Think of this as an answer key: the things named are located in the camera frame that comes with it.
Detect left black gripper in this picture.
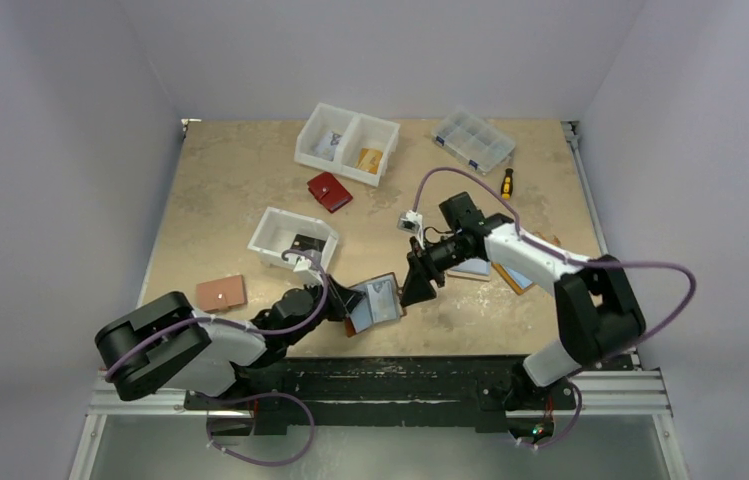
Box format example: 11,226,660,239
284,273,365,345

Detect tan leather card holder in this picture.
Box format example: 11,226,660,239
344,272,406,338

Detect small white plastic bin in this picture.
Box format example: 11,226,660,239
247,207,340,270

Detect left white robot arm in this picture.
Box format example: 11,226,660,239
94,281,366,409

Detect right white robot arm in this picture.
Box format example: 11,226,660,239
398,192,646,407

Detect blue card white tray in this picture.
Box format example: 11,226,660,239
446,258,492,282

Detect black card in bin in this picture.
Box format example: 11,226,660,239
290,234,326,257

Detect red leather card holder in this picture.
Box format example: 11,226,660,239
307,172,353,213

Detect pink leather card holder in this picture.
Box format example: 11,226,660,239
196,275,248,313

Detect gold card in bin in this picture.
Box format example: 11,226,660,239
356,148,383,174

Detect patterned card in bin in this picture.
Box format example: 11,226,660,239
313,130,343,161

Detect yellow black screwdriver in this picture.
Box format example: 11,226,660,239
500,167,514,200

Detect clear plastic organizer box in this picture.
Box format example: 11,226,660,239
431,108,516,175

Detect white two-compartment bin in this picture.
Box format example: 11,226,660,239
294,103,400,187

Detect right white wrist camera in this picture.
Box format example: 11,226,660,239
397,210,424,243

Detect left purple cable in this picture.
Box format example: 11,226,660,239
103,248,330,467

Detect purple cable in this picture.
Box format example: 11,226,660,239
103,248,330,467
412,166,698,452

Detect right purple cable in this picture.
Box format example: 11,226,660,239
412,166,698,452

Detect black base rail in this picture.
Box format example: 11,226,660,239
184,355,577,436

